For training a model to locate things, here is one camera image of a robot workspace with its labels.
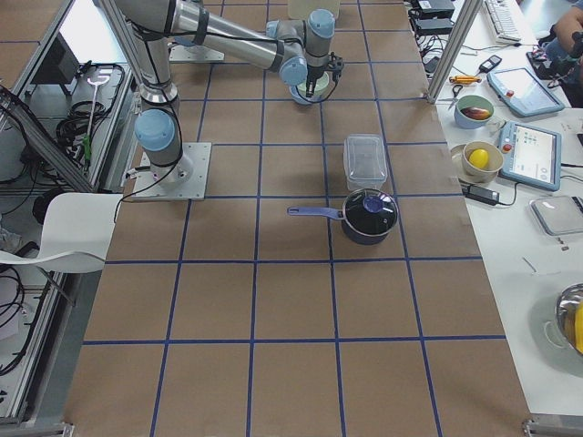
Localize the steel bowl with banana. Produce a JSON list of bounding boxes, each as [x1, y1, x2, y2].
[[543, 283, 582, 358]]

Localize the teach pendant tablet far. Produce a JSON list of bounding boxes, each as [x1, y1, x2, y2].
[[486, 67, 565, 117]]

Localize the clear plastic lidded container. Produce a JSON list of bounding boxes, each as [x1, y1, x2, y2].
[[343, 134, 388, 191]]

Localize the black power adapter brick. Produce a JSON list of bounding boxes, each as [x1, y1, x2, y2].
[[462, 185, 499, 206]]

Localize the white chair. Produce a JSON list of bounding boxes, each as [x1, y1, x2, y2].
[[1, 193, 122, 273]]

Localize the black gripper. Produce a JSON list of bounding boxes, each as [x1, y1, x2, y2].
[[305, 52, 344, 97]]

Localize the light blue bowl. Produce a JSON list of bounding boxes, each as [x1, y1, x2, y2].
[[289, 86, 323, 106]]

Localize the blue bowl with fruit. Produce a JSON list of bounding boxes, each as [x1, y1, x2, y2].
[[454, 95, 495, 129]]

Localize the orange handled tool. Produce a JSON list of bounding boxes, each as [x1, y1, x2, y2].
[[448, 75, 482, 86]]

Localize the teach pendant tablet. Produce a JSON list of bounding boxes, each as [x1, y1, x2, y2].
[[498, 121, 562, 192], [486, 67, 565, 117]]

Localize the teach pendant tablet near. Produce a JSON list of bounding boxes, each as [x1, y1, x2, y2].
[[498, 121, 562, 192]]

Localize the beige bowl with lemon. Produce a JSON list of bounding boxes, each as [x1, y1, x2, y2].
[[450, 141, 504, 183]]

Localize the black scissors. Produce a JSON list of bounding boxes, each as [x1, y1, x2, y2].
[[448, 84, 464, 109]]

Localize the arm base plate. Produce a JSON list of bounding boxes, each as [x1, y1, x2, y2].
[[169, 42, 225, 64], [132, 142, 212, 201]]

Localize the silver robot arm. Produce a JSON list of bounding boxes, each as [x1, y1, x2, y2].
[[116, 1, 343, 185]]

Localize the aluminium frame post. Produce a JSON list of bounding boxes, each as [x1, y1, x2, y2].
[[425, 0, 483, 104]]

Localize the dark blue saucepan with lid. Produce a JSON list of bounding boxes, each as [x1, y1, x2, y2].
[[287, 188, 399, 245]]

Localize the white keyboard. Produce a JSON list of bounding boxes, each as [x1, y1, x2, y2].
[[482, 0, 522, 44]]

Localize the light green bowl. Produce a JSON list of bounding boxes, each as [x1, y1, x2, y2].
[[297, 72, 330, 100]]

